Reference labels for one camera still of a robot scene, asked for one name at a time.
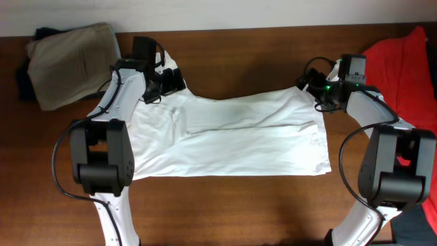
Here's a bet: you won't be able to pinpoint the white t-shirt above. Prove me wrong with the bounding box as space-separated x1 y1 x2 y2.
128 87 331 180

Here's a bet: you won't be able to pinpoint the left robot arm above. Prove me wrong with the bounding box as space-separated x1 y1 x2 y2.
68 36 186 245

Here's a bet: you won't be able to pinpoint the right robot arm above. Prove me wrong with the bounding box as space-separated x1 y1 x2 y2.
297 54 436 246

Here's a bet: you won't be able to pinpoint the folded light blue garment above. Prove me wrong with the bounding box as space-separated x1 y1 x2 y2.
111 28 122 59

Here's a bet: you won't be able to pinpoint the red t-shirt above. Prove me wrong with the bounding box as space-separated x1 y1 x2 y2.
361 26 437 236

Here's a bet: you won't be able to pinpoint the folded khaki trousers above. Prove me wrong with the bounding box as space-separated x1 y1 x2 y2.
26 23 118 111

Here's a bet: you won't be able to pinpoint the folded black garment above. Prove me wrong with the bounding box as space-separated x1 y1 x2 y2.
16 27 111 101

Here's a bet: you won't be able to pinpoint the dark garment under red shirt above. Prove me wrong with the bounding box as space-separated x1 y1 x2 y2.
391 40 437 246

